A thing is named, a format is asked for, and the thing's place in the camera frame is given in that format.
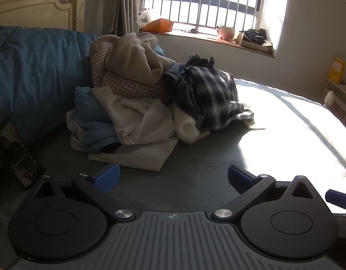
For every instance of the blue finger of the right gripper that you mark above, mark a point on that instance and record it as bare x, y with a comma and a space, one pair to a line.
336, 198

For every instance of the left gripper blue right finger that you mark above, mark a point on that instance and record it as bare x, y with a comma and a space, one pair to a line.
240, 179

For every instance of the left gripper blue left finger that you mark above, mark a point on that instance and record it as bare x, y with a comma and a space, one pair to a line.
107, 178

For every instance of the dark plaid flannel pants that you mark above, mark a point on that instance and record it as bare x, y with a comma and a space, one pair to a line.
209, 95

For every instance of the light blue garment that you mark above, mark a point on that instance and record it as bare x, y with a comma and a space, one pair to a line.
98, 135

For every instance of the cream white sheet garment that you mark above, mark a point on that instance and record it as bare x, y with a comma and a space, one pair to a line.
143, 126

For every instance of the white fleece garment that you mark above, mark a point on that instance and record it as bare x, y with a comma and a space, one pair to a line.
188, 132

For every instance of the pink houndstooth garment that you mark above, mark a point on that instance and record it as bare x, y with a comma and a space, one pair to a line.
102, 77

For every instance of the white low shelf unit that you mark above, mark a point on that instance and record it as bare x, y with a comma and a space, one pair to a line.
334, 98

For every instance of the dark navy garment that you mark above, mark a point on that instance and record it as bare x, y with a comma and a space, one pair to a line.
174, 75

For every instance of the yellow box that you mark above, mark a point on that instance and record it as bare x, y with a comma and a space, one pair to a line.
337, 70

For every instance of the beige hooded sweatshirt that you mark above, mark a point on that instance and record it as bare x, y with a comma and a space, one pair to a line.
133, 56

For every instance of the blue duvet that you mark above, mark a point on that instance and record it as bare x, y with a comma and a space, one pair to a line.
40, 68

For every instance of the dark cloth in box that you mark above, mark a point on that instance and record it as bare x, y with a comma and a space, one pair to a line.
256, 36

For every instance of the grey curtain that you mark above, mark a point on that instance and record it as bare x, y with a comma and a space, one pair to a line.
125, 17

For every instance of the window security bars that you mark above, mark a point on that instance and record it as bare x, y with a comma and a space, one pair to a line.
204, 16

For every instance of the cream wooden headboard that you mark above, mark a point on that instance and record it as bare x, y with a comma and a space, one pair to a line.
43, 13

